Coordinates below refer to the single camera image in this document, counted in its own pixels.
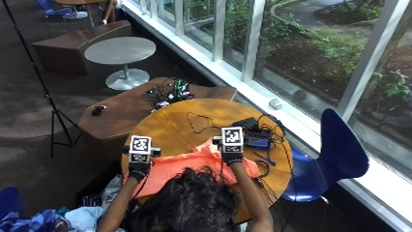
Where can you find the person's right hand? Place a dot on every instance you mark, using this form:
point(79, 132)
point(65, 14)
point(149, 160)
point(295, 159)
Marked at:
point(234, 158)

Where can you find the person's left hand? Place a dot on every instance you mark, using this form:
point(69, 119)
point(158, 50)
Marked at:
point(139, 170)

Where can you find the orange cloth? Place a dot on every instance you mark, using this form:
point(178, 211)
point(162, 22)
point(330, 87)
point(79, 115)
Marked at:
point(181, 167)

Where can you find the white marker cube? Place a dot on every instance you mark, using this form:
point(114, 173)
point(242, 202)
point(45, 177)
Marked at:
point(141, 149)
point(233, 139)

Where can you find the blue pen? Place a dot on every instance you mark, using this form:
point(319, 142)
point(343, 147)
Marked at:
point(265, 159)

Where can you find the blue electronic box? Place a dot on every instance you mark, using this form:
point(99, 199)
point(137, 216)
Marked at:
point(259, 139)

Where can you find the round wooden table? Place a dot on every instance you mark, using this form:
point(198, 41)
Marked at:
point(206, 129)

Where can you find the black power adapter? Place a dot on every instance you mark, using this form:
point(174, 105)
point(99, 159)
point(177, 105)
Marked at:
point(245, 122)

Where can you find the brown wooden bench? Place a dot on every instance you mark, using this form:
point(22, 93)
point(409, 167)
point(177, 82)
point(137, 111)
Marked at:
point(78, 42)
point(129, 109)

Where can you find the small white box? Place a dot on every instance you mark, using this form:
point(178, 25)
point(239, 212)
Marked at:
point(275, 103)

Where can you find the small black device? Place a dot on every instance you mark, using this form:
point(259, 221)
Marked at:
point(99, 110)

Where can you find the blue chair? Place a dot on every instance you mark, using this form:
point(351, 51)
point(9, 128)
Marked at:
point(330, 161)
point(57, 9)
point(10, 201)

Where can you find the pile of clothes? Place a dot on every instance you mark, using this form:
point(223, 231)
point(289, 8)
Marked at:
point(51, 219)

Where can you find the black tripod stand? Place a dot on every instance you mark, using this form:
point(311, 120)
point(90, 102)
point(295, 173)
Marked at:
point(41, 80)

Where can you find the round grey side table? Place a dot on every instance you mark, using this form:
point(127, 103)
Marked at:
point(121, 54)

